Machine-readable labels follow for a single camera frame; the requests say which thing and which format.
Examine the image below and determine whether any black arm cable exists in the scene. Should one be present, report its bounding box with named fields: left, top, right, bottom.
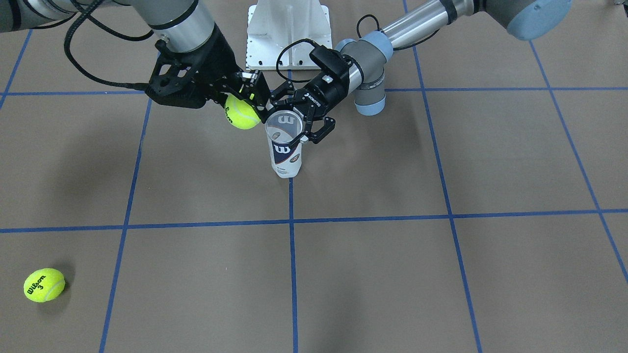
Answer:
left=64, top=0, right=162, bottom=94
left=276, top=15, right=383, bottom=83

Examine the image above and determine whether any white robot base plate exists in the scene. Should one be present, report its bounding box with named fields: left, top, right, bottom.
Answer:
left=245, top=0, right=332, bottom=70

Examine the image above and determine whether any yellow Wilson 3 tennis ball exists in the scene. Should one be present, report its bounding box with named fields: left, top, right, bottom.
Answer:
left=23, top=268, right=66, bottom=303

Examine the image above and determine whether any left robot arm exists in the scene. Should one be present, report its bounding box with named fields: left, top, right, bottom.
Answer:
left=261, top=0, right=573, bottom=143

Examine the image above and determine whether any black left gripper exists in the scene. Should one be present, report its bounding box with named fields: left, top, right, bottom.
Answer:
left=268, top=66, right=350, bottom=144

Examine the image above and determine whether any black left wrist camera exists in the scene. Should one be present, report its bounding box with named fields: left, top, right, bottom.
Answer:
left=309, top=46, right=349, bottom=79

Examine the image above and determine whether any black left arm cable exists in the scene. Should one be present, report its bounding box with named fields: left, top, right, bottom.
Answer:
left=276, top=15, right=383, bottom=83

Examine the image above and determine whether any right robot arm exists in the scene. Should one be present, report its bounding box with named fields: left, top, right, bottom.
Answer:
left=1, top=0, right=270, bottom=129

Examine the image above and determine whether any tennis ball can holder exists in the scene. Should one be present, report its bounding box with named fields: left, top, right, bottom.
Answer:
left=265, top=110, right=304, bottom=179

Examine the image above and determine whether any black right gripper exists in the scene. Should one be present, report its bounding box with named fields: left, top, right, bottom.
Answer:
left=147, top=25, right=270, bottom=123

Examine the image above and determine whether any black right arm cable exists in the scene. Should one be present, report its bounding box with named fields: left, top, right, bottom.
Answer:
left=64, top=0, right=162, bottom=94

